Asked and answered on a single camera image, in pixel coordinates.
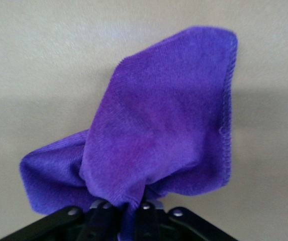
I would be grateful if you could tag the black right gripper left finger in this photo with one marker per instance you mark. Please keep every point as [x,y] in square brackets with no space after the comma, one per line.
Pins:
[96,223]

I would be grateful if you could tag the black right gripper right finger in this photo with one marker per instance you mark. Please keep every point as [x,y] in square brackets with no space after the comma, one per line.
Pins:
[174,223]

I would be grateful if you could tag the purple cloth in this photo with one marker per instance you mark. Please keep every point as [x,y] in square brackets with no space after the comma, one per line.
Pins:
[164,120]

